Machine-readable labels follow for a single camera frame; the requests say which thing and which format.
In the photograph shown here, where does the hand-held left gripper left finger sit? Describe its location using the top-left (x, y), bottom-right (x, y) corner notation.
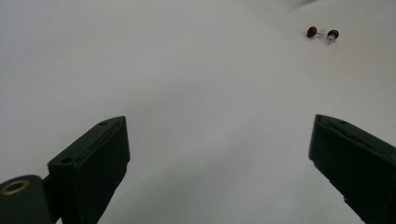
top-left (47, 116), bottom-right (131, 224)

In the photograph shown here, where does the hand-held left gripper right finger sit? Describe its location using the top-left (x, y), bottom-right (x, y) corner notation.
top-left (308, 114), bottom-right (396, 224)

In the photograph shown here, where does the small red-brown bead earring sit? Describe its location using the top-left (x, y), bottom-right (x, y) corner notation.
top-left (306, 25), bottom-right (325, 39)
top-left (325, 29), bottom-right (340, 43)

